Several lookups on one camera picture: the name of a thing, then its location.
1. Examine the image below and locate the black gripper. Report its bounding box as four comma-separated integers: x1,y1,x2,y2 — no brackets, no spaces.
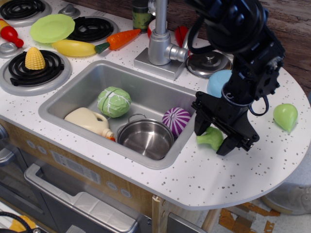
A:
192,91,259,156

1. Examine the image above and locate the green toy broccoli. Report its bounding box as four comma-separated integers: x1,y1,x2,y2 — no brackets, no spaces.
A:
196,127,224,151

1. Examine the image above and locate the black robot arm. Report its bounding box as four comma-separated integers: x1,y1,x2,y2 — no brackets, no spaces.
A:
188,0,285,156

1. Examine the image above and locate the small steel pan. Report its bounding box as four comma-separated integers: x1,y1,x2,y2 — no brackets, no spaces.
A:
117,114,174,160

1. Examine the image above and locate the purple toy onion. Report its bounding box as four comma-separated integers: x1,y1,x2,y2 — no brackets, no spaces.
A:
162,107,191,137

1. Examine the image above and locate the light blue plastic bowl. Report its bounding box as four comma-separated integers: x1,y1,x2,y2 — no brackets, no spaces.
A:
207,70,232,98

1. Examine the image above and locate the steel pot lid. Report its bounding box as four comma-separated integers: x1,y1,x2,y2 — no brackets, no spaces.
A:
186,51,232,79

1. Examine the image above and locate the light green toy pear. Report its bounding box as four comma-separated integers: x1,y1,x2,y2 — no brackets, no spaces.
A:
273,103,298,133

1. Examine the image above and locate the silver toy faucet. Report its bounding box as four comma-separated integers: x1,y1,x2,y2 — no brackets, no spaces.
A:
134,0,189,81

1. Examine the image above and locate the silver toy sink basin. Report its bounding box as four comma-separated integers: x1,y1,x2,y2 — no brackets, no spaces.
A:
39,61,195,169

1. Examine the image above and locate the green toy cabbage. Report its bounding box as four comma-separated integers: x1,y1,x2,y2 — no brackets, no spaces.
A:
97,86,132,118

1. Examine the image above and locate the red toy tomato slice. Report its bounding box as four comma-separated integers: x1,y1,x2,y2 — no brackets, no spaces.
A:
174,26,188,47

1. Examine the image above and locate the cream toy jug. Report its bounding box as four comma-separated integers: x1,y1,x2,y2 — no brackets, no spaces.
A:
64,107,116,141

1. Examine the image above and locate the orange toy carrot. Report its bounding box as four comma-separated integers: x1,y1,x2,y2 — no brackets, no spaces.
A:
94,29,141,54

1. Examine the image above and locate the green toy can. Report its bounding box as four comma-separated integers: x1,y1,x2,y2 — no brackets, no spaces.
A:
132,0,153,33

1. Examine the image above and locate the silver toy oven door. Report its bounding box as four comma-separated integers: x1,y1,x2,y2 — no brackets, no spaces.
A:
24,164,139,233

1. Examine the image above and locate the back right stove burner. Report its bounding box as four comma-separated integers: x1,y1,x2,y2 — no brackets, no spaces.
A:
67,16,120,42

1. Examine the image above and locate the stove burner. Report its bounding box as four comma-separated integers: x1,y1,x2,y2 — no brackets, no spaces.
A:
67,16,120,42
0,50,71,97
0,0,52,28

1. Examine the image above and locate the yellow toy banana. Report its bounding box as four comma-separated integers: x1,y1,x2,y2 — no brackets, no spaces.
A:
52,39,96,57

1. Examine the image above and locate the grey stove knob back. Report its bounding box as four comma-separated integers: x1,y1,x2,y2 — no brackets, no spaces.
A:
58,3,81,19

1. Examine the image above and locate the grey stove knob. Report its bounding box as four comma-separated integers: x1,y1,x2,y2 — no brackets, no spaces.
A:
58,3,81,19
0,42,23,59

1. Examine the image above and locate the yellow toy corn cob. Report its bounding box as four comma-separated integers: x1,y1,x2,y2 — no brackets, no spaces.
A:
25,47,46,70

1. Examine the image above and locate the light green plastic plate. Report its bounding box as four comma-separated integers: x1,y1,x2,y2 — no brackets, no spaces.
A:
30,14,75,43

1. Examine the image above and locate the front left stove burner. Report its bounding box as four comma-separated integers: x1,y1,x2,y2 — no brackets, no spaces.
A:
0,50,71,97

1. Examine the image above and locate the grey stove knob left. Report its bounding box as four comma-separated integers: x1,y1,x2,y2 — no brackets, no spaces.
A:
0,42,23,59

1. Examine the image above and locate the red toy ketchup bottle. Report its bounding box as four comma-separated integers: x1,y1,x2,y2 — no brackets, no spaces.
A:
0,19,24,48

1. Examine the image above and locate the back left stove burner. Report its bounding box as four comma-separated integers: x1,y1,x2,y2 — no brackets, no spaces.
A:
0,0,52,28

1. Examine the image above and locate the black cable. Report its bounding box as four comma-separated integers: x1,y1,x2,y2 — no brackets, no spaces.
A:
186,14,217,56

